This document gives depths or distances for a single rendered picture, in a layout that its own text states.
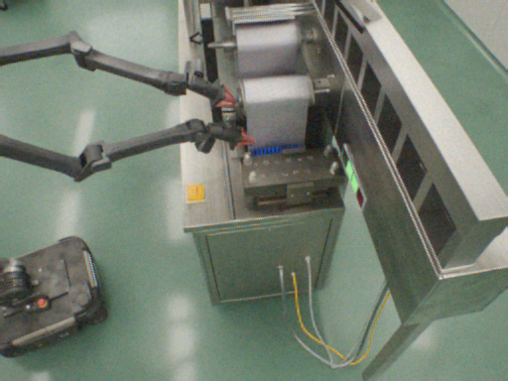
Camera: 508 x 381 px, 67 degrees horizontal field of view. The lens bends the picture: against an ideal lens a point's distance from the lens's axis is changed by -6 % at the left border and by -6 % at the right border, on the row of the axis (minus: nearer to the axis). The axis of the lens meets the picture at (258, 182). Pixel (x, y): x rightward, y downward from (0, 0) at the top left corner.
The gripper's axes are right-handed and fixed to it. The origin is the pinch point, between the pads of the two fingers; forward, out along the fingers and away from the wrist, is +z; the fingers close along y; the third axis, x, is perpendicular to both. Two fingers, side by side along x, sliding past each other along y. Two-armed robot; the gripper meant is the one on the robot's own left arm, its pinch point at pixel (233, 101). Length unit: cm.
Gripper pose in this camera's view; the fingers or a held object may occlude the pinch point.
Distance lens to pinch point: 158.6
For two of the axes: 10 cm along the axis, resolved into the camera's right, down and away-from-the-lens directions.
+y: 1.8, 8.2, -5.4
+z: 7.4, 2.5, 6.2
